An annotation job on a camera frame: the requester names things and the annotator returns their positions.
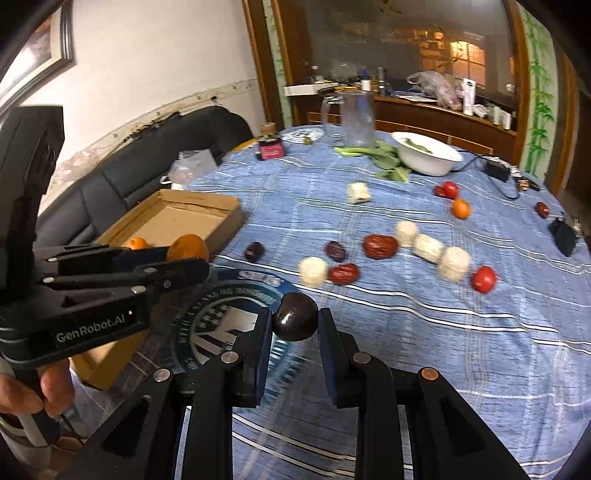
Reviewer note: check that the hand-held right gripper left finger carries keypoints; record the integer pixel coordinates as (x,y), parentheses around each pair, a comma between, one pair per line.
(263,341)

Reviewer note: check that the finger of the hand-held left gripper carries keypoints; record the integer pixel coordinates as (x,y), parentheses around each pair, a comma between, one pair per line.
(138,261)
(175,272)

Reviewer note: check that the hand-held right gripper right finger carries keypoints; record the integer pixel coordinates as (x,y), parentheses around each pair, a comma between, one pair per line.
(325,350)

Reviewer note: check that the orange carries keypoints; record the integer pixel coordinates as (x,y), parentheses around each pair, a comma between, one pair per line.
(461,208)
(136,243)
(187,249)

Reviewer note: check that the dark round chestnut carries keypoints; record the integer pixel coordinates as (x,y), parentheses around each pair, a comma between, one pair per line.
(294,317)

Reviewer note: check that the cardboard box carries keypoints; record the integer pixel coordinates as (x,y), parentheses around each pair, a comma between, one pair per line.
(184,221)

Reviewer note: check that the red tomato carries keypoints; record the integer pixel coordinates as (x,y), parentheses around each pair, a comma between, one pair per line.
(451,189)
(484,279)

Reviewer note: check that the person's left hand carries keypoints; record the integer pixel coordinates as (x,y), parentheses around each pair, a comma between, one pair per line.
(57,387)

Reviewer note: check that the dark brown date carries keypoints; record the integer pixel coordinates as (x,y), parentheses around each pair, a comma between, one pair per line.
(253,251)

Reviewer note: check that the blue plaid tablecloth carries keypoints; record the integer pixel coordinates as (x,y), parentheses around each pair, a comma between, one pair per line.
(415,346)

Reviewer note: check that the black sofa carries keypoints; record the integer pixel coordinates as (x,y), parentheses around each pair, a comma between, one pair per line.
(138,157)

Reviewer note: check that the clear plastic bag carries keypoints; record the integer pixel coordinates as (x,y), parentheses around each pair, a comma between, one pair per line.
(191,166)

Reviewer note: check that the large red date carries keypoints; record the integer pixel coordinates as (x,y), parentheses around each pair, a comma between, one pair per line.
(380,246)

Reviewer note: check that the framed picture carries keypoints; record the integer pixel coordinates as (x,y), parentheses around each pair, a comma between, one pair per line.
(37,46)

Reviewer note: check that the dark jar with pink label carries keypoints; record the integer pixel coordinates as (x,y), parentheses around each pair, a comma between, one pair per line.
(270,146)

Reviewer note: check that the beige yam cube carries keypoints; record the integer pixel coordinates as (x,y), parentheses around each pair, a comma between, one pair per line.
(358,191)

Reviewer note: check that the small brown roll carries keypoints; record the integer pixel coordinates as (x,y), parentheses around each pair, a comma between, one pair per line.
(267,128)

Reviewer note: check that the green bok choy leaf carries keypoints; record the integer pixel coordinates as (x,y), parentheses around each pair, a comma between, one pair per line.
(395,174)

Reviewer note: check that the green bok choy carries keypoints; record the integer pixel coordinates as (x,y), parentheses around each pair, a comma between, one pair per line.
(364,151)

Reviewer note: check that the white bowl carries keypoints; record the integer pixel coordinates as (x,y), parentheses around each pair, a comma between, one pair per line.
(427,159)

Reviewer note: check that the white flat box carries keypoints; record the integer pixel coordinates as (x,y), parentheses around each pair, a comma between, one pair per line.
(302,88)

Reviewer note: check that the green vegetables in bowl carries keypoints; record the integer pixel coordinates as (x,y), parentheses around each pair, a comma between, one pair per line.
(418,146)

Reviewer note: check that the clear plastic pitcher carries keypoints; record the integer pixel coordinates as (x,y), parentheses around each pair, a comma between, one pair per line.
(355,120)

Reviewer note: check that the wooden cabinet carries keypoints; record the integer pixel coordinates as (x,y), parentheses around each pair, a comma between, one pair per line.
(415,115)

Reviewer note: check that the small brown connector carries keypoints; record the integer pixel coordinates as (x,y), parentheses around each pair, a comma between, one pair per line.
(524,184)

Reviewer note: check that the black charger with plug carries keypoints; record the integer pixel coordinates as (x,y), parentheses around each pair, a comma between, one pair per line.
(564,236)

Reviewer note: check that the white bottle with blue cap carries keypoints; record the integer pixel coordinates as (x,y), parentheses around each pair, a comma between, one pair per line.
(365,81)

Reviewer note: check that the dark bottle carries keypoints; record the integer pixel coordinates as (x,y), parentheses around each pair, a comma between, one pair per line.
(381,78)

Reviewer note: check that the white plastic bag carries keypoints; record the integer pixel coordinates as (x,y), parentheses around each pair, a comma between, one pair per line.
(436,85)

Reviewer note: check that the small white boxes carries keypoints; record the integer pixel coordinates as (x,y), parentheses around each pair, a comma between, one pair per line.
(496,114)

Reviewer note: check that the white tube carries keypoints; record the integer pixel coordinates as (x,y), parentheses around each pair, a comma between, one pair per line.
(468,94)

